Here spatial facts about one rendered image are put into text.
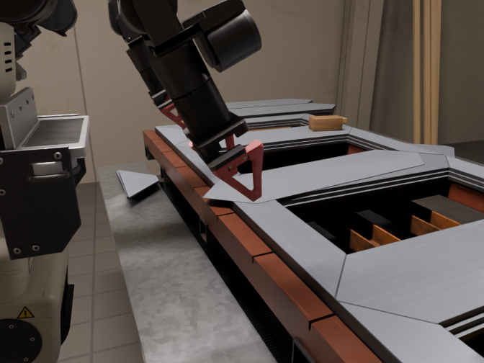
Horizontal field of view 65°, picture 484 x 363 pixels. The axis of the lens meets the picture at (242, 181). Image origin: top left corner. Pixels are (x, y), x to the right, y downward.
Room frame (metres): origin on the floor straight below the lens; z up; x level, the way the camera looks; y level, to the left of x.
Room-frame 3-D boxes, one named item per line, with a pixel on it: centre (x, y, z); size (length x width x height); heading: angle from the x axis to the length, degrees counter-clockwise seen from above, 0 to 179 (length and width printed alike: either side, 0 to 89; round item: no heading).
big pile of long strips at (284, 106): (2.03, -0.11, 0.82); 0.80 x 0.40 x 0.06; 114
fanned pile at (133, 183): (1.30, 0.37, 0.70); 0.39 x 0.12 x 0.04; 24
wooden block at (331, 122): (1.50, -0.33, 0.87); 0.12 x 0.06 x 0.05; 99
